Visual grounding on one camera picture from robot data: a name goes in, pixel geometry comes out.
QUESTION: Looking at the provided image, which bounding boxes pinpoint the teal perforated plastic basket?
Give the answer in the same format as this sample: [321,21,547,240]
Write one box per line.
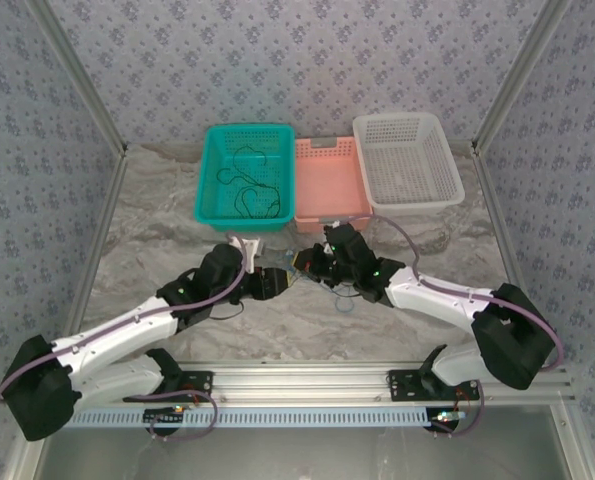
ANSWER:
[193,123,297,233]

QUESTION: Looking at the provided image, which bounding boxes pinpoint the pink perforated plastic basket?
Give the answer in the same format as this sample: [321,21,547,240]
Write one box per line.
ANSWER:
[293,135,374,234]

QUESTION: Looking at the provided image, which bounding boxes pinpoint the white perforated plastic basket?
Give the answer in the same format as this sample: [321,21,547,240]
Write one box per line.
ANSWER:
[351,111,467,219]

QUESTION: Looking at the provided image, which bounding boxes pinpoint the small circuit board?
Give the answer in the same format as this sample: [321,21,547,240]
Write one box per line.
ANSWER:
[429,409,466,432]
[143,406,187,426]

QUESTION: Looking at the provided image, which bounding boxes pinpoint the grey metal base panel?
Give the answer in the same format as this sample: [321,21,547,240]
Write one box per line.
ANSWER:
[11,405,586,480]

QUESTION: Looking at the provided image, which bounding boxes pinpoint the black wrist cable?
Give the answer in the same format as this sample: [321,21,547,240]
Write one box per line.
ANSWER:
[316,277,358,301]
[210,299,247,322]

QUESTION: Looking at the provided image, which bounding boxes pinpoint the aluminium mounting rail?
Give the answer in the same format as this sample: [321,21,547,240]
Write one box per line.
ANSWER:
[31,363,576,405]

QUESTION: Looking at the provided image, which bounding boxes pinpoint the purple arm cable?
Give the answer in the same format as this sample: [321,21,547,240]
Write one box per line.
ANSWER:
[334,214,566,374]
[0,233,253,404]

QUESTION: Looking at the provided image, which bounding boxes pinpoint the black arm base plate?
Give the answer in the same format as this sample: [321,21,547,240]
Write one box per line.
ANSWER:
[122,370,214,404]
[387,368,481,402]

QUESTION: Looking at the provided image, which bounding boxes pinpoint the slotted pale blue cable duct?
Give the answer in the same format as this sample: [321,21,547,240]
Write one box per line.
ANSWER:
[61,407,431,430]

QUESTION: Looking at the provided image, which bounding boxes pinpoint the aluminium frame post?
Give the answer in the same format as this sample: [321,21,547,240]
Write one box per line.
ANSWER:
[29,0,129,154]
[470,0,576,154]

